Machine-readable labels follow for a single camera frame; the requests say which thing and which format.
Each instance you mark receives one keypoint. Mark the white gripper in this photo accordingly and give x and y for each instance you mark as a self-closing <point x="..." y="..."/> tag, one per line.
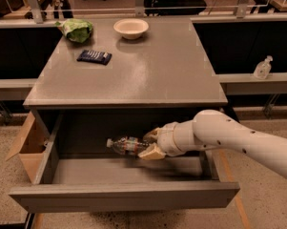
<point x="166" y="140"/>

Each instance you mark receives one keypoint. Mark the clear plastic water bottle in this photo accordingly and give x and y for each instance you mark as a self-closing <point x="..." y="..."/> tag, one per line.
<point x="127" y="145"/>

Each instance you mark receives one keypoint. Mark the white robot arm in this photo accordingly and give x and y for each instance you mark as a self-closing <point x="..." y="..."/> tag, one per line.
<point x="211" y="129"/>

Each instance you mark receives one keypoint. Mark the grey open top drawer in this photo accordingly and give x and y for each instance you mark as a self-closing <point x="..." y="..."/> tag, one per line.
<point x="79" y="174"/>

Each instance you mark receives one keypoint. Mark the clear hand sanitizer bottle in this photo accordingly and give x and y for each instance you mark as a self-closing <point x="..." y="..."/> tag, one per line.
<point x="263" y="68"/>

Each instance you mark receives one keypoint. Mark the grey cabinet desk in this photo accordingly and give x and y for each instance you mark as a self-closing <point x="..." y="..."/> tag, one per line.
<point x="166" y="67"/>

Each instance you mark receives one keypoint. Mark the dark blue snack bar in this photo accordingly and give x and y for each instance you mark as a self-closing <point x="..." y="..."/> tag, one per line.
<point x="102" y="58"/>

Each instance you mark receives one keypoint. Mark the white paper bowl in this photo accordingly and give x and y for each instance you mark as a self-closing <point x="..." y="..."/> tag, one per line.
<point x="131" y="28"/>

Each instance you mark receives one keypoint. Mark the brown cardboard box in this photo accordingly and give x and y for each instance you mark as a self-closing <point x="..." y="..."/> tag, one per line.
<point x="29" y="145"/>

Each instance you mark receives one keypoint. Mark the green chip bag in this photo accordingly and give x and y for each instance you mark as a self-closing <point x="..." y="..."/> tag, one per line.
<point x="76" y="30"/>

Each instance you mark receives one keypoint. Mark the grey side shelf right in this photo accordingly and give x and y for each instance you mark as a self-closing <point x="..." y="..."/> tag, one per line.
<point x="247" y="84"/>

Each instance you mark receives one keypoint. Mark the grey side shelf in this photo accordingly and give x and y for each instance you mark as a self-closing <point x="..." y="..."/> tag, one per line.
<point x="247" y="84"/>
<point x="15" y="89"/>

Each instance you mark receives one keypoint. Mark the black office chair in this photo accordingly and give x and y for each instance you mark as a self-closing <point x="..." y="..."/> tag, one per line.
<point x="174" y="7"/>

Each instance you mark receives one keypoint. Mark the grey side shelf left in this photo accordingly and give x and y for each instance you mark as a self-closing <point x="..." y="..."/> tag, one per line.
<point x="15" y="89"/>

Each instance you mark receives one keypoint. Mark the metal railing with posts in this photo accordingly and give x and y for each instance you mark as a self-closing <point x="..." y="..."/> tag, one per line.
<point x="216" y="10"/>

